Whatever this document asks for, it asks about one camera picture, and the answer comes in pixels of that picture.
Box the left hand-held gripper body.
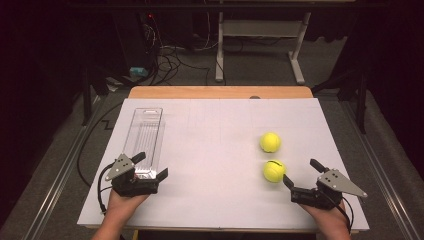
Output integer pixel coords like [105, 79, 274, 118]
[105, 153, 159, 198]

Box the person's right hand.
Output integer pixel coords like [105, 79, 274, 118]
[299, 202, 351, 232]

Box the white table cover sheet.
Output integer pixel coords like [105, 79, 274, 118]
[77, 97, 370, 232]

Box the clear plastic container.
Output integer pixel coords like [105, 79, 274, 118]
[122, 107, 167, 181]

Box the white metal table frame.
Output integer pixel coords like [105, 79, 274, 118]
[214, 11, 313, 86]

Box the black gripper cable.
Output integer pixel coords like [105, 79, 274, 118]
[334, 195, 355, 234]
[96, 162, 116, 215]

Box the long black floor cable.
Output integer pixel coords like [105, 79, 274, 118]
[76, 101, 124, 188]

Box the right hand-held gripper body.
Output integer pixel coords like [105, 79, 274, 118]
[290, 168, 368, 211]

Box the black metal stand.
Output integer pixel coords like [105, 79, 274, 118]
[80, 64, 135, 127]

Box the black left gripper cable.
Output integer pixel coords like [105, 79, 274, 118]
[96, 162, 116, 215]

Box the small teal box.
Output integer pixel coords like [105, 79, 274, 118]
[129, 66, 149, 78]

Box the metal floor rail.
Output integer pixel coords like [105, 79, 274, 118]
[338, 99, 422, 240]
[21, 95, 107, 240]

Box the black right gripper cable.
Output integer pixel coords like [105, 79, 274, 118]
[334, 195, 355, 234]

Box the dark computer tower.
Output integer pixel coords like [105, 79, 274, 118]
[112, 12, 158, 72]

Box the tangle of floor cables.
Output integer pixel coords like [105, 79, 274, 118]
[143, 14, 218, 87]

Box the person's left hand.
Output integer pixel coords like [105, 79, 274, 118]
[105, 189, 150, 217]

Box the yellow tennis ball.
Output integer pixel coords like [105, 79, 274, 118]
[262, 159, 287, 184]
[259, 131, 282, 154]

